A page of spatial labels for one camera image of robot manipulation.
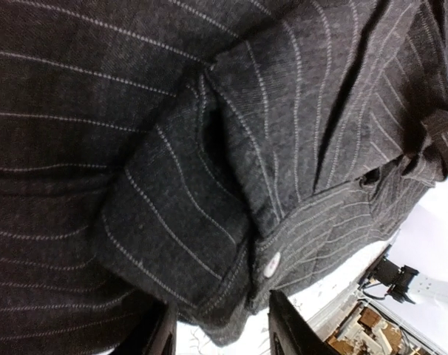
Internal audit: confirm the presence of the black striped garment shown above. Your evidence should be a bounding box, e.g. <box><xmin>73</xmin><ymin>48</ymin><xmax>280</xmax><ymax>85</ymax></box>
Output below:
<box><xmin>0</xmin><ymin>1</ymin><xmax>448</xmax><ymax>354</ymax></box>

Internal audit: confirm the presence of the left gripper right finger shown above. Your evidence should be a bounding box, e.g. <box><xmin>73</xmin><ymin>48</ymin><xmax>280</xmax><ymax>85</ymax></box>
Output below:
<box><xmin>268</xmin><ymin>290</ymin><xmax>338</xmax><ymax>355</ymax></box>

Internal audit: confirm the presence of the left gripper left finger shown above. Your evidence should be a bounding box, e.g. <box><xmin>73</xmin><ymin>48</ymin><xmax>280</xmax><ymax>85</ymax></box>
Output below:
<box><xmin>110</xmin><ymin>302</ymin><xmax>177</xmax><ymax>355</ymax></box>

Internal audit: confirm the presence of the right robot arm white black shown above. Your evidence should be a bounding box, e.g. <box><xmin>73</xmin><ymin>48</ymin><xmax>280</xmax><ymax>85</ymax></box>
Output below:
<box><xmin>360</xmin><ymin>178</ymin><xmax>448</xmax><ymax>311</ymax></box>

